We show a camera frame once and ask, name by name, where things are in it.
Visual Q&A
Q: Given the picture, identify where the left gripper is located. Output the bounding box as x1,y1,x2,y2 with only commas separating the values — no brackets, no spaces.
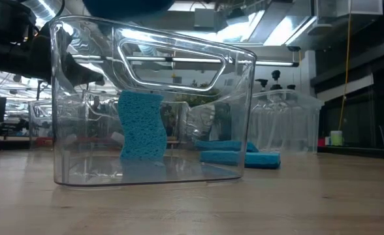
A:
0,24,104,86

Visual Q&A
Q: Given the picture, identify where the clear soap pump bottle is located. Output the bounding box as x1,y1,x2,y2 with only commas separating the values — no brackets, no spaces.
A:
285,84,310,153
252,78,274,153

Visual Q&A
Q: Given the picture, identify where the small clear dropper bottle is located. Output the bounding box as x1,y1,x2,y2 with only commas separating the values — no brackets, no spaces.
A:
267,69,287,153

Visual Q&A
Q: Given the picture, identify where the horizontal metal crossbar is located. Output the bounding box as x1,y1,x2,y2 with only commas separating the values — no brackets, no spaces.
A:
71,54,300,68

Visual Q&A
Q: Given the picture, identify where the small potted green plant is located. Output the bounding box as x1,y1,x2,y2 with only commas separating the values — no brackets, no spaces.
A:
174,80,224,108

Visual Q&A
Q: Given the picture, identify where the pale green cup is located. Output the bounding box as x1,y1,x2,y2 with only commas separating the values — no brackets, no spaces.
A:
329,130,344,147

